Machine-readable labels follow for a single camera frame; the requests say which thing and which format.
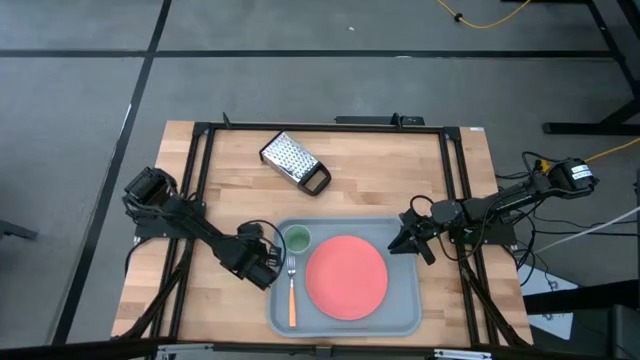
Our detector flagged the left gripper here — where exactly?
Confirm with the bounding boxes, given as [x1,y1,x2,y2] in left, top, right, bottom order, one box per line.
[218,223,280,292]

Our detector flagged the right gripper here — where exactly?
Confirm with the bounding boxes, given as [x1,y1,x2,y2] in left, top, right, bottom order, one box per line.
[388,207,441,267]

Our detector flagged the fork with orange handle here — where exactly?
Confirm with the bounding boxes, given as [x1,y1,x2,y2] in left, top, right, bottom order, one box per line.
[286,255,298,329]

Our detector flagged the green plastic cup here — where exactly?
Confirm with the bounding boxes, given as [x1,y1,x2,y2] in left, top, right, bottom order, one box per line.
[283,224,313,255]

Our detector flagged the red round plate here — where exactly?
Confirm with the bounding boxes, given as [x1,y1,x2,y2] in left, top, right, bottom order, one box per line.
[305,234,390,322]

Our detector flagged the grey plastic tray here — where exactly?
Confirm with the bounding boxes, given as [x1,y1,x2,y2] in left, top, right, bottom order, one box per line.
[268,216,424,339]

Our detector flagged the white paper sheet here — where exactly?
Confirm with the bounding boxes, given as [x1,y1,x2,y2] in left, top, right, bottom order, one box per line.
[517,263,577,341]

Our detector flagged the black box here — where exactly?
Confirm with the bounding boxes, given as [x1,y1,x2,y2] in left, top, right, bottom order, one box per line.
[522,292,640,360]

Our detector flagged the black horizontal bar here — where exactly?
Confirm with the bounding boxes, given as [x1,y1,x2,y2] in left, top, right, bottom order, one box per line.
[0,337,640,360]

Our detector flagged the dark metal foot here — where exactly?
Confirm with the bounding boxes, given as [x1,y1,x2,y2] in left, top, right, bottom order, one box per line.
[0,218,40,242]

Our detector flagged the black stand legs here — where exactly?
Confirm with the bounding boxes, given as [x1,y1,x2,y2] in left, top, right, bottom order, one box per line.
[499,0,640,137]

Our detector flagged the black cable loop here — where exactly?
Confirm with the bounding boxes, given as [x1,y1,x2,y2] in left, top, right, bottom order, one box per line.
[247,218,289,269]
[408,193,459,262]

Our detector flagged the metal box grater black handle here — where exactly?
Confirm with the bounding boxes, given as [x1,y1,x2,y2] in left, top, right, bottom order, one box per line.
[258,130,333,197]

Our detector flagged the black cable bundle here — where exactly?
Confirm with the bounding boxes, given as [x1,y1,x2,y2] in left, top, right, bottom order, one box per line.
[493,149,640,289]

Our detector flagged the black aluminium table frame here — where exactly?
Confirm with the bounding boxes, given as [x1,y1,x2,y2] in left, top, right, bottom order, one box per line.
[112,112,534,351]

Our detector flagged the white cable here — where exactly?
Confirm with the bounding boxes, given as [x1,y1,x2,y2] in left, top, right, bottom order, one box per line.
[533,205,640,255]

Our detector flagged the yellow floor cable with plug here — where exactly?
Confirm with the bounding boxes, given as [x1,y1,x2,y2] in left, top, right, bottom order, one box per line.
[433,0,532,30]

